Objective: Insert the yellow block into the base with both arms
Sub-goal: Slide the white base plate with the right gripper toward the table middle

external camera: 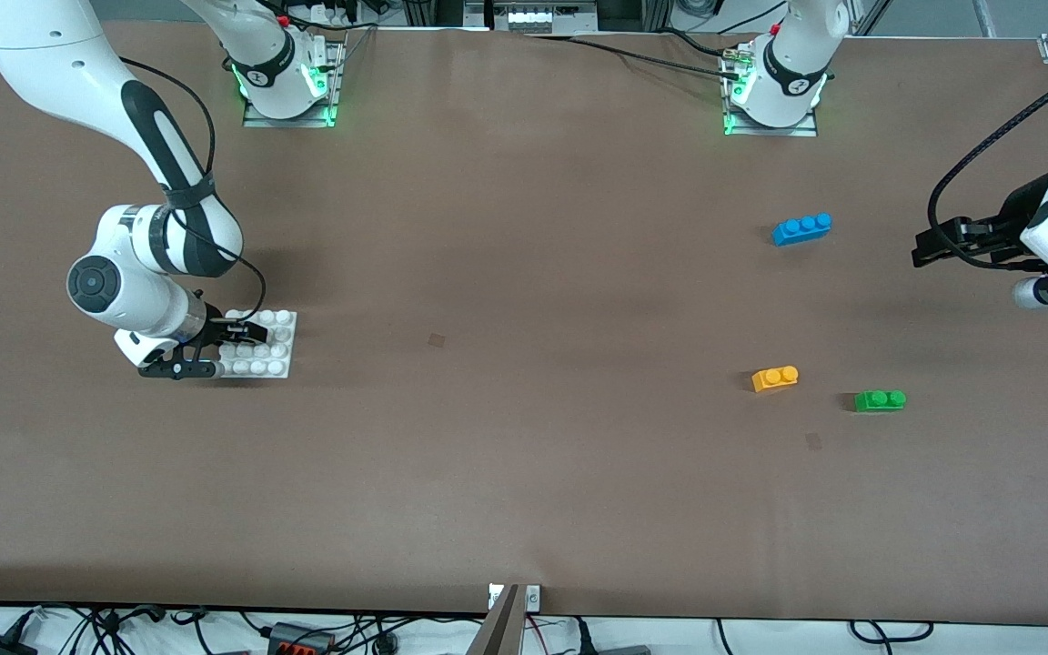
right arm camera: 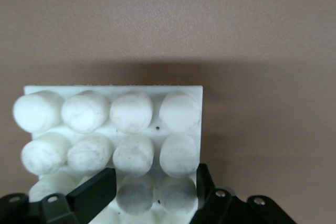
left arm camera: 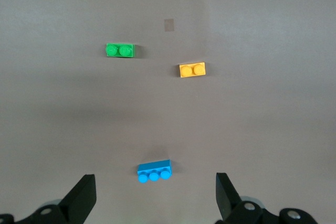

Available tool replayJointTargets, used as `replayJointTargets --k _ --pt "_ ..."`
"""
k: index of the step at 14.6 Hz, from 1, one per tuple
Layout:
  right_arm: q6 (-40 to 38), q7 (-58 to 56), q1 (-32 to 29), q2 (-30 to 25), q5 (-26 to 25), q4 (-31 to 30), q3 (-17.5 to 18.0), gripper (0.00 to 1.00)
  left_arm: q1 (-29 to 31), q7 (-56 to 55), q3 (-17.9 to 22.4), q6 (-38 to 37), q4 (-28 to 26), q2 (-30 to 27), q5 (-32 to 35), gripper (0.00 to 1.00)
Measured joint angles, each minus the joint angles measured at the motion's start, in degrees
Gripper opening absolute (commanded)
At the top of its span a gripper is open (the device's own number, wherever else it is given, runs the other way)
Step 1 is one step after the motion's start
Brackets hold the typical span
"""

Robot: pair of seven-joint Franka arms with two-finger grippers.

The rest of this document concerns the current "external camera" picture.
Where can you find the small metal edge bracket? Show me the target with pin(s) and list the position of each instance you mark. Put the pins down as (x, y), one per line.
(533, 597)

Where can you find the black adapter with red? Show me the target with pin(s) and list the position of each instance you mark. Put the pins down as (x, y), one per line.
(301, 637)

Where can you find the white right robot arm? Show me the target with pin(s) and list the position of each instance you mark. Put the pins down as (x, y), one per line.
(42, 55)

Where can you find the brown slanted post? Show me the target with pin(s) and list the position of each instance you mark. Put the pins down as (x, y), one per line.
(498, 632)

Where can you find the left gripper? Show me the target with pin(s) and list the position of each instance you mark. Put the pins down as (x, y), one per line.
(1013, 215)

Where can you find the blue three-stud block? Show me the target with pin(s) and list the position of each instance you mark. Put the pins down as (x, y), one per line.
(801, 230)

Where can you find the yellow two-stud block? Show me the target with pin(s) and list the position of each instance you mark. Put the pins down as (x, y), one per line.
(774, 379)

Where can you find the green two-stud block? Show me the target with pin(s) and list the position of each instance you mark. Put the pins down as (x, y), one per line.
(879, 401)

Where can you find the white studded base plate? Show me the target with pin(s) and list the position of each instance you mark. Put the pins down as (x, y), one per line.
(278, 350)

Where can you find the white power strip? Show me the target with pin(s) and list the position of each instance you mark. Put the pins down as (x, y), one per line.
(533, 16)

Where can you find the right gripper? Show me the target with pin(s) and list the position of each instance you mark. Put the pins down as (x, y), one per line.
(215, 332)

